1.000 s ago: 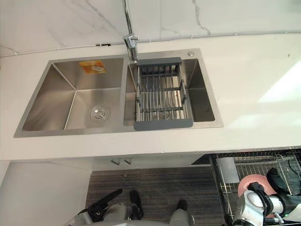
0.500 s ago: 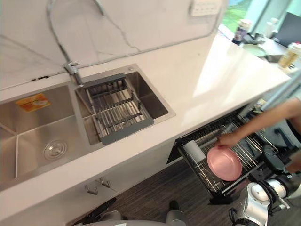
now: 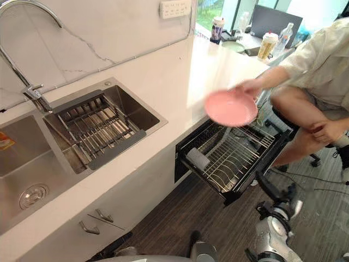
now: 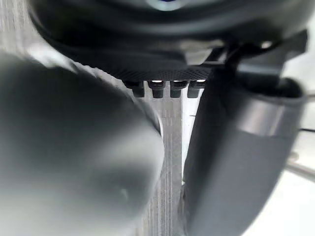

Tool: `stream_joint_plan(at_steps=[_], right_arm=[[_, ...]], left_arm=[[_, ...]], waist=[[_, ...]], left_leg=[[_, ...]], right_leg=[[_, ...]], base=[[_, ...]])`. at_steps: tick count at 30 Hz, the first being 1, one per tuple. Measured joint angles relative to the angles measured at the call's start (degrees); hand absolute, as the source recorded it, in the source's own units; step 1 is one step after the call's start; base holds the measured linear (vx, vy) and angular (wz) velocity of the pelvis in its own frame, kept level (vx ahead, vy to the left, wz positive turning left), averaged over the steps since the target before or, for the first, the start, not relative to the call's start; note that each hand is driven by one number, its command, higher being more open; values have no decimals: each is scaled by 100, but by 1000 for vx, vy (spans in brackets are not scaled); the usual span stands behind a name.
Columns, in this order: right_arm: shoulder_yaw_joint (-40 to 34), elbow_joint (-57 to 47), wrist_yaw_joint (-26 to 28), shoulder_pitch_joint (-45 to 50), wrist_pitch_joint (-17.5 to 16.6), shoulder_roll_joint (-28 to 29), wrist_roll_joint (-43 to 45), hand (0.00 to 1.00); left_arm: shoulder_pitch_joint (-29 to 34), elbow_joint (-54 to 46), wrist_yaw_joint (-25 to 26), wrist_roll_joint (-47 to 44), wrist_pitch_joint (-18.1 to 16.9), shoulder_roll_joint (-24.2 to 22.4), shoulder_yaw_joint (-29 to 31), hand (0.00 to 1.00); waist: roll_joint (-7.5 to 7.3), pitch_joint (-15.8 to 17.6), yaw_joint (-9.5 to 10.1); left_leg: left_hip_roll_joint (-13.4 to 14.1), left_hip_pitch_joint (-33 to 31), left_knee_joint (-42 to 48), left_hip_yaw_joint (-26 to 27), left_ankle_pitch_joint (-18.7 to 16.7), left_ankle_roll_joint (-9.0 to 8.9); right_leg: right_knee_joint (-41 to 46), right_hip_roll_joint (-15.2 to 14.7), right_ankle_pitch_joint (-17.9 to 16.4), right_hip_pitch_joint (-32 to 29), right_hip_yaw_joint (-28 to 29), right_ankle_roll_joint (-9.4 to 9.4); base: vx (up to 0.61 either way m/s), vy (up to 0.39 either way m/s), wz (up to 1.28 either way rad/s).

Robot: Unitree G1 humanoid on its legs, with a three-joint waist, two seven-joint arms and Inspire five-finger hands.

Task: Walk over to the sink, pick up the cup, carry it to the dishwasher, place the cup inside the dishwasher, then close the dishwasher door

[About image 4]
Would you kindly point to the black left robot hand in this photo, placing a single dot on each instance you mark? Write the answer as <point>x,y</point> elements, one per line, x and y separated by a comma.
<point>152,41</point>

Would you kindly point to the grey metal rod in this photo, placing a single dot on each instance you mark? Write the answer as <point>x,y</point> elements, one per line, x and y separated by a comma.
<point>301,167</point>

